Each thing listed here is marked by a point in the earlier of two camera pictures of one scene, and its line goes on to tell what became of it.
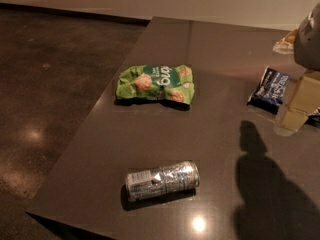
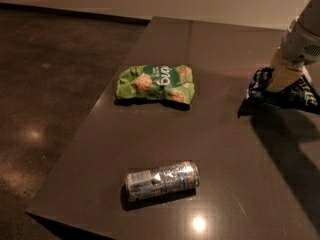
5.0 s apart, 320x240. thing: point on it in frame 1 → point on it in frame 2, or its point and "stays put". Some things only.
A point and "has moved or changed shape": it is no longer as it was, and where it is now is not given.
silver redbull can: (148, 182) stays put
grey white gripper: (308, 44) → (297, 49)
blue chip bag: (270, 92) has moved or changed shape
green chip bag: (163, 82) stays put
